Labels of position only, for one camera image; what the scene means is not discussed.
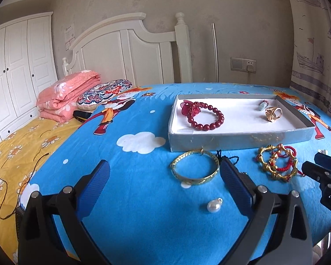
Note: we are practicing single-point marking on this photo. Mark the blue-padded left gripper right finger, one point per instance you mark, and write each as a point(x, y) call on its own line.
point(290, 241)

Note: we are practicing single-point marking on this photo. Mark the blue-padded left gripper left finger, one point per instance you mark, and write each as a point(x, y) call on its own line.
point(39, 239)

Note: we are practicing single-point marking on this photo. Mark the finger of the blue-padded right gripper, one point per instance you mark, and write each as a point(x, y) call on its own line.
point(316, 172)
point(323, 161)

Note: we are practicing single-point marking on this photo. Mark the white pearl pendant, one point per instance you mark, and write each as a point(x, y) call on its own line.
point(214, 205)

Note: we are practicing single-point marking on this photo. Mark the grey white jewelry tray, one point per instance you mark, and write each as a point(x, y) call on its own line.
point(245, 126)

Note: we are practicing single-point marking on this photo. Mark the yellow daisy bed sheet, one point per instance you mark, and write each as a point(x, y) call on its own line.
point(22, 154)

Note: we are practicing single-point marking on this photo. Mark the blue cartoon bed sheet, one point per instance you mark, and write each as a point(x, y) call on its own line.
point(153, 209)

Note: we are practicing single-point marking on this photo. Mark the black folding fan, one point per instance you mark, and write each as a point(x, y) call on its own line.
point(81, 116)

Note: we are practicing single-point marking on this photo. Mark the folded pink quilt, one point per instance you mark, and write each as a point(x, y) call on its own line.
point(58, 101)

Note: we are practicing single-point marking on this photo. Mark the patterned round pillow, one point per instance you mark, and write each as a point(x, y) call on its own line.
point(101, 94)

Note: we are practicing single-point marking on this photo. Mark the red flower hair ornament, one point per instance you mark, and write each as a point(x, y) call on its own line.
point(190, 109)

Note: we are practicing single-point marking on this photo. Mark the ship print curtain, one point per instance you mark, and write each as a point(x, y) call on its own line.
point(311, 70)

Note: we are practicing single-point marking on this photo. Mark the silver metal pole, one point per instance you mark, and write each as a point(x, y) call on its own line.
point(215, 52)

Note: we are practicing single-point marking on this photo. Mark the white wardrobe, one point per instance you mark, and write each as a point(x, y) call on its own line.
point(26, 68)

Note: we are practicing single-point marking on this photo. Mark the white wooden headboard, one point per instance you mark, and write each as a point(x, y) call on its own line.
point(121, 47)

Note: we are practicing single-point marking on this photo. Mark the grey wall socket panel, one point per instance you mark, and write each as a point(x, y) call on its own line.
point(243, 65)

